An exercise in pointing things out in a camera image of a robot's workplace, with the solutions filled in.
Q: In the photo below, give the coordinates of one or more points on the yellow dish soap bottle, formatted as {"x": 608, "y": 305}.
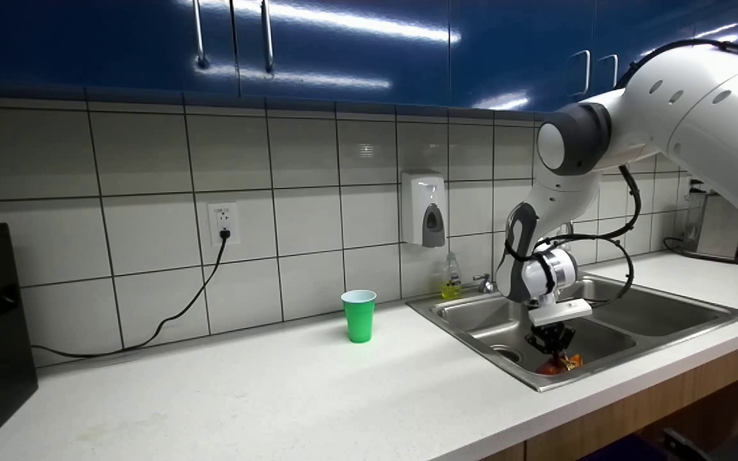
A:
{"x": 450, "y": 282}

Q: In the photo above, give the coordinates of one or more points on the chrome gooseneck faucet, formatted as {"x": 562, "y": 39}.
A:
{"x": 500, "y": 257}

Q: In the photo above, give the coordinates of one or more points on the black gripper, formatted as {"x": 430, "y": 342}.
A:
{"x": 550, "y": 339}

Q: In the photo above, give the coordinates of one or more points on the green plastic cup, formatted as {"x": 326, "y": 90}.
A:
{"x": 359, "y": 313}

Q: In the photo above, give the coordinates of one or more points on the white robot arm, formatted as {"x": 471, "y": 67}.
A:
{"x": 677, "y": 100}

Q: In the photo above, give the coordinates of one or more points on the white wall outlet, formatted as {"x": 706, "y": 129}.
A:
{"x": 221, "y": 221}

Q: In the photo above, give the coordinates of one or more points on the white wall soap dispenser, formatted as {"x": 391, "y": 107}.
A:
{"x": 423, "y": 211}

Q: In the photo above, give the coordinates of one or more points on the left chrome faucet handle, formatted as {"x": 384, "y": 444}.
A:
{"x": 483, "y": 286}

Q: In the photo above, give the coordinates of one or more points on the orange snack packet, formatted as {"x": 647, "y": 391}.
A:
{"x": 562, "y": 364}

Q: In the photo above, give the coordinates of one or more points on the stainless steel double sink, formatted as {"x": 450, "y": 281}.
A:
{"x": 621, "y": 330}

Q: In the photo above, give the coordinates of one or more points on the blue upper cabinets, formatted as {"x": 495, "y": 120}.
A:
{"x": 481, "y": 56}

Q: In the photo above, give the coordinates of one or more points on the wooden lower cabinets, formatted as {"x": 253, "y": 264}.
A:
{"x": 701, "y": 406}

